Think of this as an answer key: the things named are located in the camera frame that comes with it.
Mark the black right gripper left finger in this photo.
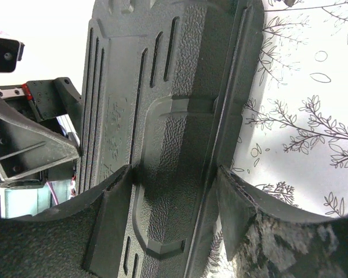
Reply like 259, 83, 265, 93
0, 165, 132, 277

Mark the black plastic tool case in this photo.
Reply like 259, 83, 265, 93
77, 1, 264, 277

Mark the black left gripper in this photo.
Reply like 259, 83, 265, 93
0, 77, 83, 185

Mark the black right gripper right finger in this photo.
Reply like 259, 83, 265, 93
216, 167, 348, 277

